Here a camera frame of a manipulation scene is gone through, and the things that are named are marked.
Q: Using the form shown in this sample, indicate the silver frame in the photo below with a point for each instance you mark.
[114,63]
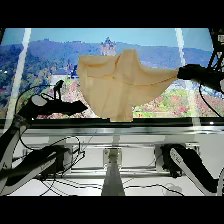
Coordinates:
[113,180]

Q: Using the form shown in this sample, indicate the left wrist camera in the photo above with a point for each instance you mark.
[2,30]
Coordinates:
[58,87]

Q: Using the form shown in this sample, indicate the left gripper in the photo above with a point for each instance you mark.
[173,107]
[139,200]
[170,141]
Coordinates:
[65,107]

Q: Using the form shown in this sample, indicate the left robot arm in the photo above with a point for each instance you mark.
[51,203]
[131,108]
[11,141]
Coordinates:
[14,132]

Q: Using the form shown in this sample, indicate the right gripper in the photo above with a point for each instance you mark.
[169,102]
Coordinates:
[190,72]

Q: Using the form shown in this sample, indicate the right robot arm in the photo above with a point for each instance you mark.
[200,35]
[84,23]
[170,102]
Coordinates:
[214,79]

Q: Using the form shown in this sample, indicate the cream garment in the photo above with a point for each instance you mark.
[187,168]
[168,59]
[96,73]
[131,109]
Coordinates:
[113,90]

